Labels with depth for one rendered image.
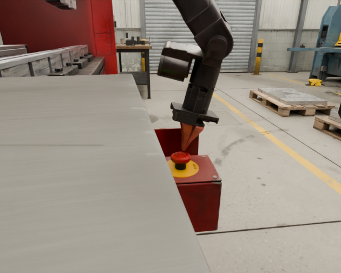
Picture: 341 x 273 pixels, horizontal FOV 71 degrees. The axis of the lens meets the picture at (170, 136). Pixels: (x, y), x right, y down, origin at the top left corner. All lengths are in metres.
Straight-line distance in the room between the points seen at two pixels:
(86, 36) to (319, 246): 2.13
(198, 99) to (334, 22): 6.90
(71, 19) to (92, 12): 0.17
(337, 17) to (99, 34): 6.11
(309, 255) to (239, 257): 0.36
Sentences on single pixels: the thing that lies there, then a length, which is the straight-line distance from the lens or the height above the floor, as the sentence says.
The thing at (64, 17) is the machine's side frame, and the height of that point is 1.17.
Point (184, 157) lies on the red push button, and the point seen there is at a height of 0.81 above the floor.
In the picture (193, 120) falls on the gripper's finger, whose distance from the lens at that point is 0.51.
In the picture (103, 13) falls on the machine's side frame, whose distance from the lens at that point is 2.20.
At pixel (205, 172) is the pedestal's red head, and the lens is 0.47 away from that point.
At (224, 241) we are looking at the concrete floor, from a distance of 1.44.
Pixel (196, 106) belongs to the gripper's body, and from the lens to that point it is 0.51.
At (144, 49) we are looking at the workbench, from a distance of 4.30.
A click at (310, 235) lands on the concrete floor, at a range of 1.64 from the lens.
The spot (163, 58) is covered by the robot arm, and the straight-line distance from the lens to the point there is 0.50.
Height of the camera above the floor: 1.02
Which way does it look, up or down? 22 degrees down
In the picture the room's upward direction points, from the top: straight up
